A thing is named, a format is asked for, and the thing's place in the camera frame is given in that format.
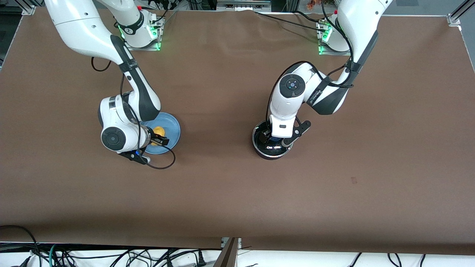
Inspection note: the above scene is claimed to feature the glass lid with blue knob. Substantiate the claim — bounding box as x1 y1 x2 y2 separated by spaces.
253 121 294 154

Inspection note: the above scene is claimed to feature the blue round plate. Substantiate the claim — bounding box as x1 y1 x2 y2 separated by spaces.
143 112 181 155

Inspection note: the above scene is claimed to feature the brown table cover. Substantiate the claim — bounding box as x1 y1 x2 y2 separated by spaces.
0 7 475 256

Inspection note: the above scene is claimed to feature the aluminium profile beam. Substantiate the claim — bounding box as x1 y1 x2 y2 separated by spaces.
213 237 242 267

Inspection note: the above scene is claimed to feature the black pot with blue handle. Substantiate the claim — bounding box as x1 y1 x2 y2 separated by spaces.
252 121 294 161

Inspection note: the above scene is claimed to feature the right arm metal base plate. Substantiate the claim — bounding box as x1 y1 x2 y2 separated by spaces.
122 15 164 51

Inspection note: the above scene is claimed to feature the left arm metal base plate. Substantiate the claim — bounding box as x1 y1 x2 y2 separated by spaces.
318 20 352 56

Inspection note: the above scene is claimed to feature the black cable on table cover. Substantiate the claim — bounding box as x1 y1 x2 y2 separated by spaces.
254 10 331 32

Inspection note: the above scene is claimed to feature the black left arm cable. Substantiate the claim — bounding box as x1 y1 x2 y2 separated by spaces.
266 0 355 128

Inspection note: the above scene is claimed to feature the silver metal rail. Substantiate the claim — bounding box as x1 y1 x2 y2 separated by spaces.
217 0 271 11

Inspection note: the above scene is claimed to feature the black looping floor cable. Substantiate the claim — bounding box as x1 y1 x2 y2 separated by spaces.
0 224 42 267

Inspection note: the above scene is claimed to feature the aluminium frame post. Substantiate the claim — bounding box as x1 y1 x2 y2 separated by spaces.
447 0 475 27
20 0 37 16

